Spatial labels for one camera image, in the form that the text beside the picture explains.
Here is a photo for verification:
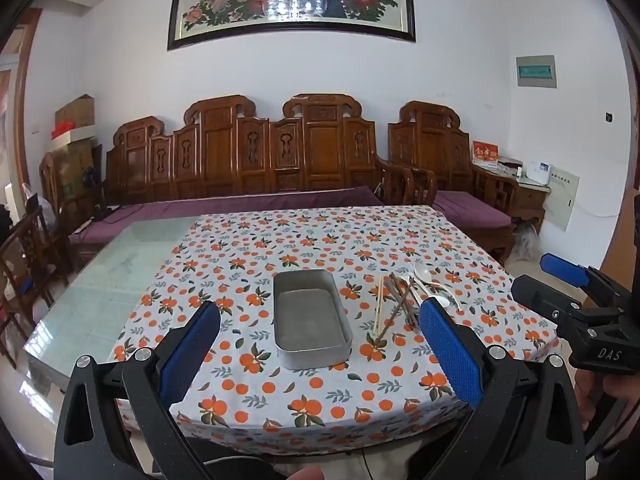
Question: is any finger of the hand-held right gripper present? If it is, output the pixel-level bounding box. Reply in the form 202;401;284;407
540;253;632;308
511;274;588;333

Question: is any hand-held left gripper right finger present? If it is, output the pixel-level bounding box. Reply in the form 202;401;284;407
419;297;588;480

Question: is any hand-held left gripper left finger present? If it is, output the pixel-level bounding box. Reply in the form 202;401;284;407
52;300;223;480

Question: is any metal spoon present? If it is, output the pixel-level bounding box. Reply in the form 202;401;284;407
382;274;418;338

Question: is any large white ceramic spoon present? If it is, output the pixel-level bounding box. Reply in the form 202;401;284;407
413;262;462;311

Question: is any rectangular metal tray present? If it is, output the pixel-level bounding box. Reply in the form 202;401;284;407
273;269;354;371

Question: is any person's right hand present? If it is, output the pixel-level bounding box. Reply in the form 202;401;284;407
572;371;608;436

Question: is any clear plastic bag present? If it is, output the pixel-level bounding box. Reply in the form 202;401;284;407
514;222;539;262

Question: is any wooden side table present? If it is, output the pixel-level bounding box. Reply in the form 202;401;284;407
480;162;551;235

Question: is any white tabletop device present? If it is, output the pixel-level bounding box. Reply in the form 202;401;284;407
522;161;551;184

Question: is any glass-topped table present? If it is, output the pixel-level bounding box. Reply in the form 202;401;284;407
22;216;206;396

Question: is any square purple seat cushion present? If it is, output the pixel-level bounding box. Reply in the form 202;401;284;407
432;190;514;232

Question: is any person's dark clothing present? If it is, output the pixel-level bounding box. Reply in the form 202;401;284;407
192;435;453;480

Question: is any red desk calendar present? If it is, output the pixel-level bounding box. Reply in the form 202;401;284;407
472;141;499;166

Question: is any long purple seat cushion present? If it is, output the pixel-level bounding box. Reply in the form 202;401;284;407
70;186;386;247

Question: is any orange print tablecloth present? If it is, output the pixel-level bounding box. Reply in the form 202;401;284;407
107;205;561;453

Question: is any carved wooden armchair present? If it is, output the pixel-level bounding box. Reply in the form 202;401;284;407
387;101;521;261

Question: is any dark wooden chair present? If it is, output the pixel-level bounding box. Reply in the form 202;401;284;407
0;205;70;366

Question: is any carved wooden sofa bench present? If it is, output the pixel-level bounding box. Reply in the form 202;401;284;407
102;92;416;211

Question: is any large cardboard box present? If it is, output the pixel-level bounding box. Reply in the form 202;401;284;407
57;140;96;197

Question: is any flat white box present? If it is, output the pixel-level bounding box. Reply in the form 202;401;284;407
50;125;98;150

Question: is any small cardboard box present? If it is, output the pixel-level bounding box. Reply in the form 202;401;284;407
55;94;96;133

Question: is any framed floral painting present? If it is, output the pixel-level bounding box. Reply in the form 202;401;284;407
167;0;417;52

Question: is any white wall panel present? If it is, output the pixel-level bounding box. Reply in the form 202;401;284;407
542;167;581;232

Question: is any wall electrical panel box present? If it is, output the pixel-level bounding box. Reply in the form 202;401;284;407
516;55;557;89

